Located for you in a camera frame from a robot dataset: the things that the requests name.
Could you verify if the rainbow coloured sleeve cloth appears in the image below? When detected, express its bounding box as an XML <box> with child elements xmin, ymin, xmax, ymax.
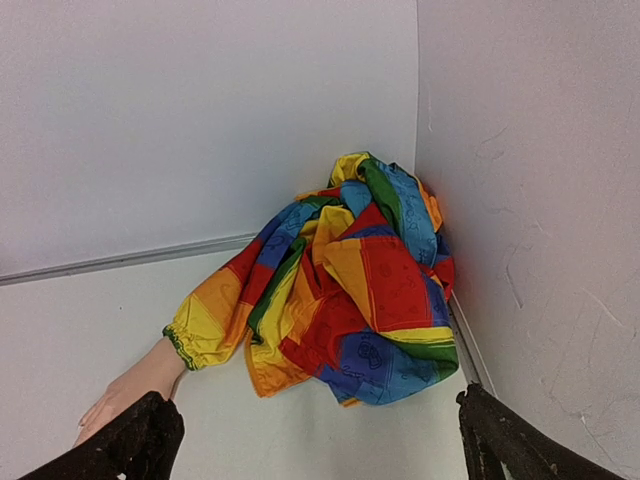
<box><xmin>163</xmin><ymin>152</ymin><xmax>459</xmax><ymax>406</ymax></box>

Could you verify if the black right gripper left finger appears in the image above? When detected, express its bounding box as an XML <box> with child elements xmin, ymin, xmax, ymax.
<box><xmin>22</xmin><ymin>392</ymin><xmax>185</xmax><ymax>480</ymax></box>

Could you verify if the mannequin hand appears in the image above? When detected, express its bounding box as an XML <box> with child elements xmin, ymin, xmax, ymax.
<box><xmin>74</xmin><ymin>337</ymin><xmax>186</xmax><ymax>446</ymax></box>

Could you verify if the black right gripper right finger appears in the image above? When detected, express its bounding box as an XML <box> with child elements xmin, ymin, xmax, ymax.
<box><xmin>456</xmin><ymin>383</ymin><xmax>619</xmax><ymax>480</ymax></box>

